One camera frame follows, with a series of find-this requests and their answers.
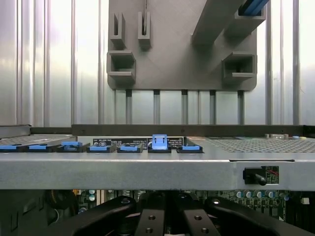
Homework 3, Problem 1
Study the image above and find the black intrusion switch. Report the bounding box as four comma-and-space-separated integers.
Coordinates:
242, 166, 268, 186

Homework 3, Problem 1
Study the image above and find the blue card retention clip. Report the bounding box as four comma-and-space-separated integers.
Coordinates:
177, 144, 204, 153
149, 134, 172, 153
86, 144, 116, 153
57, 141, 83, 153
0, 144, 23, 152
117, 144, 144, 153
27, 144, 56, 152

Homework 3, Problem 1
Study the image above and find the hard disk in blue caddy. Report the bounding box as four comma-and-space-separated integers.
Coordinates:
237, 0, 268, 17

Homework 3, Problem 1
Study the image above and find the green motherboard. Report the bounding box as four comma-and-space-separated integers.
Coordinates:
76, 189, 315, 236

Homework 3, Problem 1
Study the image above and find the grey plastic parts rack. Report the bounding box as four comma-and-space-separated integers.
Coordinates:
106, 0, 268, 90

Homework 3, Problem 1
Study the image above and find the black open PC case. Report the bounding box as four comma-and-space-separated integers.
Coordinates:
0, 124, 315, 236

